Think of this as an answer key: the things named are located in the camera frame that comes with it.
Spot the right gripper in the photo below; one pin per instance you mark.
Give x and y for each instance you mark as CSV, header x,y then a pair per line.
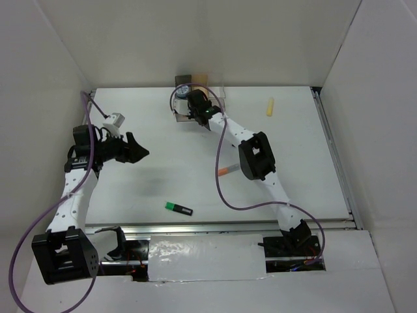
x,y
192,115

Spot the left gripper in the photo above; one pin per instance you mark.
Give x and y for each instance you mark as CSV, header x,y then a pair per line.
x,y
135,151

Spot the blue tape roll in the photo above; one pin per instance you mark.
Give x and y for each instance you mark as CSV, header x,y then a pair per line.
x,y
182,91

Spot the orange grey highlighter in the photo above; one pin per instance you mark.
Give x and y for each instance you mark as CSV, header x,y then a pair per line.
x,y
228,169

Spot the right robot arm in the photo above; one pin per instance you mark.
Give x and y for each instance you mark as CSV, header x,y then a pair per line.
x,y
257,163

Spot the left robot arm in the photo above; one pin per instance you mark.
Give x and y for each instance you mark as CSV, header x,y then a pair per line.
x,y
64,252

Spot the clear plastic organizer tray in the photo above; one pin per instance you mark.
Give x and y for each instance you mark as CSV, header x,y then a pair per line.
x,y
215,83

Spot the tan compartment box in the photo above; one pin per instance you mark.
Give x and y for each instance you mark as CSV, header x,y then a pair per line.
x,y
200,82

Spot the dark grey compartment box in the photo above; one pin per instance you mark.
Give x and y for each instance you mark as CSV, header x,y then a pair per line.
x,y
182,79

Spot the green black highlighter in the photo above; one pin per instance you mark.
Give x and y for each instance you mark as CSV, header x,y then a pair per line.
x,y
178,209

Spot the white cover panel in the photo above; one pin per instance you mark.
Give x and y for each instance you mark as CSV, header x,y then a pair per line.
x,y
192,258

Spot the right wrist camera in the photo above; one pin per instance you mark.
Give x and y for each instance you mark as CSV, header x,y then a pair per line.
x,y
180,106

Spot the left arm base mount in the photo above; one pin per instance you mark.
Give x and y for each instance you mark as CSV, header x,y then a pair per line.
x,y
127,254

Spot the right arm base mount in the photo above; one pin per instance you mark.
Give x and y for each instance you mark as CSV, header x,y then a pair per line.
x,y
283,257

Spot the aluminium frame rail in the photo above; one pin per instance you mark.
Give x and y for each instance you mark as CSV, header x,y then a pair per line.
x,y
180,166

